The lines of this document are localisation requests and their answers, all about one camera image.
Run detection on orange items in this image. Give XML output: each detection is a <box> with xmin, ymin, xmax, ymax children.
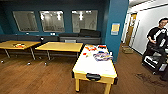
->
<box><xmin>12</xmin><ymin>42</ymin><xmax>26</xmax><ymax>49</ymax></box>

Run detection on cardboard box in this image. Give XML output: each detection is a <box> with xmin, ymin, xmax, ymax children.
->
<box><xmin>121</xmin><ymin>45</ymin><xmax>134</xmax><ymax>54</ymax></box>

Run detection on yellow table tennis paddle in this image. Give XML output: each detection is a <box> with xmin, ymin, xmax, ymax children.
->
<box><xmin>86</xmin><ymin>51</ymin><xmax>93</xmax><ymax>58</ymax></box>

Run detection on white air hockey gaming table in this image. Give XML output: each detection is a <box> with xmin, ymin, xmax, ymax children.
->
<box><xmin>71</xmin><ymin>43</ymin><xmax>118</xmax><ymax>94</ymax></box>

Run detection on interior glass window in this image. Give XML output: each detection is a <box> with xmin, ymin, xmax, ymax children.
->
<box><xmin>39</xmin><ymin>9</ymin><xmax>66</xmax><ymax>34</ymax></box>
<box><xmin>71</xmin><ymin>9</ymin><xmax>99</xmax><ymax>34</ymax></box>
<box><xmin>12</xmin><ymin>10</ymin><xmax>40</xmax><ymax>33</ymax></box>

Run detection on large wooden table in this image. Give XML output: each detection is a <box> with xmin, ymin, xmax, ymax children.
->
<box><xmin>34</xmin><ymin>41</ymin><xmax>84</xmax><ymax>62</ymax></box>

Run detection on black wheeled cart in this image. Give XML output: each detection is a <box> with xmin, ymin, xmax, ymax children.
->
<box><xmin>141</xmin><ymin>46</ymin><xmax>168</xmax><ymax>75</ymax></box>

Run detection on white label box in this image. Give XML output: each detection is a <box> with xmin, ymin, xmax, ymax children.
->
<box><xmin>64</xmin><ymin>39</ymin><xmax>77</xmax><ymax>44</ymax></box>

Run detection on red table tennis paddle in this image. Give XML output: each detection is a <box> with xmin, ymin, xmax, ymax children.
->
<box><xmin>83</xmin><ymin>50</ymin><xmax>90</xmax><ymax>57</ymax></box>

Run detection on person in black shirt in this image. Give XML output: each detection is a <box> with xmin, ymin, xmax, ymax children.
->
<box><xmin>145</xmin><ymin>17</ymin><xmax>168</xmax><ymax>58</ymax></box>

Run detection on dark grey sofa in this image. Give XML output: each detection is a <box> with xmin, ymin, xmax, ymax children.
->
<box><xmin>0</xmin><ymin>32</ymin><xmax>102</xmax><ymax>45</ymax></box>

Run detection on orange snack box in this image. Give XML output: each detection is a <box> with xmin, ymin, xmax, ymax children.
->
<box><xmin>84</xmin><ymin>45</ymin><xmax>98</xmax><ymax>52</ymax></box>

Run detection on yellow wall poster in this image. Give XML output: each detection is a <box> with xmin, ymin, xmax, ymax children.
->
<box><xmin>110</xmin><ymin>22</ymin><xmax>121</xmax><ymax>35</ymax></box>

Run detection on wooden table with orange items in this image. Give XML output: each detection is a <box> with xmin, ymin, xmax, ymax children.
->
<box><xmin>0</xmin><ymin>40</ymin><xmax>42</xmax><ymax>61</ymax></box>

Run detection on small black round object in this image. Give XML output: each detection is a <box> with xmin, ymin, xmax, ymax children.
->
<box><xmin>39</xmin><ymin>36</ymin><xmax>45</xmax><ymax>43</ymax></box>

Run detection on red and black box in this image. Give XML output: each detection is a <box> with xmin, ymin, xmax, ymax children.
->
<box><xmin>97</xmin><ymin>45</ymin><xmax>108</xmax><ymax>50</ymax></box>

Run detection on dark blue paddle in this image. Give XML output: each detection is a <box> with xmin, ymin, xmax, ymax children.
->
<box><xmin>99</xmin><ymin>49</ymin><xmax>110</xmax><ymax>54</ymax></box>

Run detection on black sofa cushion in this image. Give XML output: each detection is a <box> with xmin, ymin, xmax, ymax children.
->
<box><xmin>79</xmin><ymin>28</ymin><xmax>102</xmax><ymax>38</ymax></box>

